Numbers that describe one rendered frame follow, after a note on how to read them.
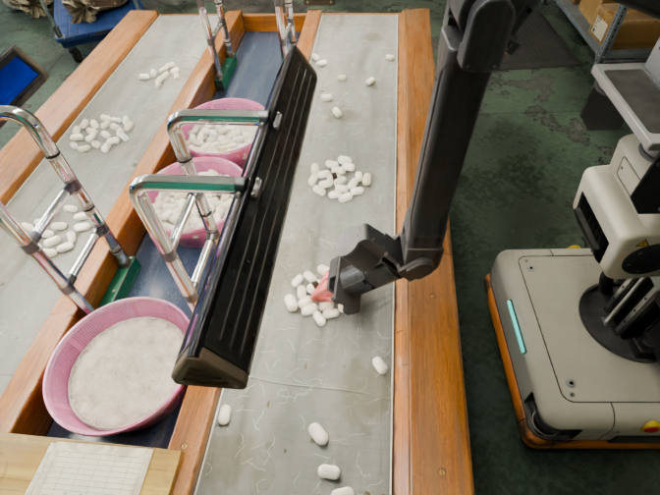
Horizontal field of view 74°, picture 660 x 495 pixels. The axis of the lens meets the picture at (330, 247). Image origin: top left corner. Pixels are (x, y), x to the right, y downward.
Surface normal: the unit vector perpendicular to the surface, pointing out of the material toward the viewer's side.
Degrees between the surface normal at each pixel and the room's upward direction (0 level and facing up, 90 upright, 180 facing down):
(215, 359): 58
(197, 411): 0
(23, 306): 0
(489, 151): 0
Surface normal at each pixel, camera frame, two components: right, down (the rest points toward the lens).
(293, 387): -0.04, -0.64
